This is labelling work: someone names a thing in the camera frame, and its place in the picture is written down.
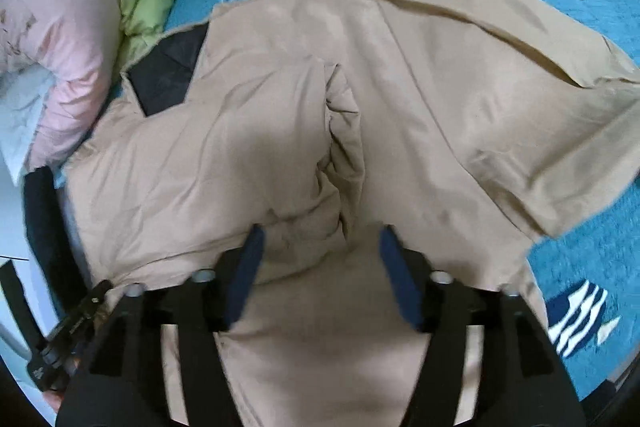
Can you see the folded navy blue garment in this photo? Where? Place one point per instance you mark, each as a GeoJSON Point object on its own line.
{"type": "Point", "coordinates": [61, 263]}

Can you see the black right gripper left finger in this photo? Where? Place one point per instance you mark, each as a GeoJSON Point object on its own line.
{"type": "Point", "coordinates": [120, 379]}

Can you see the pink embroidered quilt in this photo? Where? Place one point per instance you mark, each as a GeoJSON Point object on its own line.
{"type": "Point", "coordinates": [76, 40]}

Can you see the tan beige jacket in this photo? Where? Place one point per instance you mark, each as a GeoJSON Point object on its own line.
{"type": "Point", "coordinates": [350, 131]}

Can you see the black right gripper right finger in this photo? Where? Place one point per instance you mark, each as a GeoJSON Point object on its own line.
{"type": "Point", "coordinates": [523, 382]}

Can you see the white pillow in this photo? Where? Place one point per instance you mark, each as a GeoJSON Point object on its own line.
{"type": "Point", "coordinates": [22, 99]}

